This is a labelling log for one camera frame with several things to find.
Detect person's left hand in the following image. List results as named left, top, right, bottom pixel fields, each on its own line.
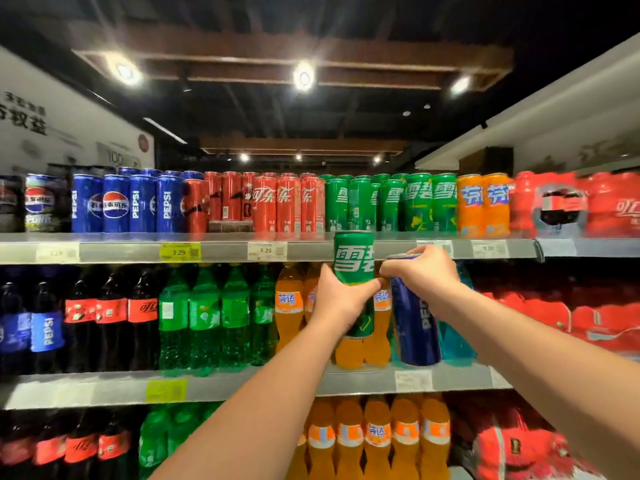
left=308, top=264, right=382, bottom=339

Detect person's right hand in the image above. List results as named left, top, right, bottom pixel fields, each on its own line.
left=379, top=245, right=464, bottom=318

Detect tall green soda can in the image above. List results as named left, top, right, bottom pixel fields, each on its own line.
left=333, top=231, right=376, bottom=339

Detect tall blue cola can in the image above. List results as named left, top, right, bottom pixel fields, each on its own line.
left=387, top=253, right=442, bottom=367

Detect person's right forearm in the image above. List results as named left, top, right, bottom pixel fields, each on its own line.
left=440, top=282, right=640, bottom=480

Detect person's left forearm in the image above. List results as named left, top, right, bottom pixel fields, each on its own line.
left=150, top=315, right=362, bottom=480

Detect orange soda bottle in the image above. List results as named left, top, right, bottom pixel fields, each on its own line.
left=363, top=277, right=394, bottom=368
left=302, top=265, right=322, bottom=325
left=334, top=337, right=366, bottom=370
left=274, top=265, right=305, bottom=353

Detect row of green cans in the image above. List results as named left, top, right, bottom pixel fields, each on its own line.
left=319, top=172, right=459, bottom=234

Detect light blue drink bottle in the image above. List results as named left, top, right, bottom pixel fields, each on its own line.
left=438, top=261, right=477, bottom=367

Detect orange soda can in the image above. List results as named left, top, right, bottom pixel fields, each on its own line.
left=456, top=174, right=485, bottom=238
left=482, top=173, right=512, bottom=238

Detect row of red cans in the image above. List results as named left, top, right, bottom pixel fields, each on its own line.
left=182, top=171, right=327, bottom=236

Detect row of large orange bottles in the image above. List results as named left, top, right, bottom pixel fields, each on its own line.
left=286, top=394, right=452, bottom=480

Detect red wrapped can multipack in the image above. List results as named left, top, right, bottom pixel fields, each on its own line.
left=584, top=171, right=640, bottom=239
left=509, top=170, right=592, bottom=239

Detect pile of red multipacks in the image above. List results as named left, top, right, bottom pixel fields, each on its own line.
left=449, top=392, right=607, bottom=480
left=469, top=265, right=640, bottom=356

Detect yellow price tag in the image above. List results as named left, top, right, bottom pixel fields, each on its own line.
left=159, top=242, right=202, bottom=263
left=145, top=378, right=189, bottom=404

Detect grey metal shelf board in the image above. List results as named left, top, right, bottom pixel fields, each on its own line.
left=0, top=232, right=640, bottom=266
left=0, top=362, right=514, bottom=411

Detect long strip ceiling light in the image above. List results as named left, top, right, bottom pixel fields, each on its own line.
left=143, top=117, right=188, bottom=145

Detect row of blue cans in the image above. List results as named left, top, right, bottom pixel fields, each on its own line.
left=70, top=167, right=206, bottom=234

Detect large red label cola bottle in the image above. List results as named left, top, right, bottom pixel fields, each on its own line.
left=97, top=409, right=134, bottom=480
left=63, top=410, right=100, bottom=480
left=32, top=411, right=69, bottom=480
left=0, top=412, right=37, bottom=480

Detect blue label cola bottle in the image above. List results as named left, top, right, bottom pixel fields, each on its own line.
left=0, top=279, right=32, bottom=376
left=29, top=274, right=67, bottom=375

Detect black cola can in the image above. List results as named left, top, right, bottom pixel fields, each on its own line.
left=24, top=173, right=71, bottom=233
left=0, top=176, right=26, bottom=233

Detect wooden ceiling frame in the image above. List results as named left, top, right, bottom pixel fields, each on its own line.
left=69, top=22, right=515, bottom=93
left=198, top=136, right=407, bottom=157

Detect white wall sign board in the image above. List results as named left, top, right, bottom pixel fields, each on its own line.
left=0, top=45, right=156, bottom=178

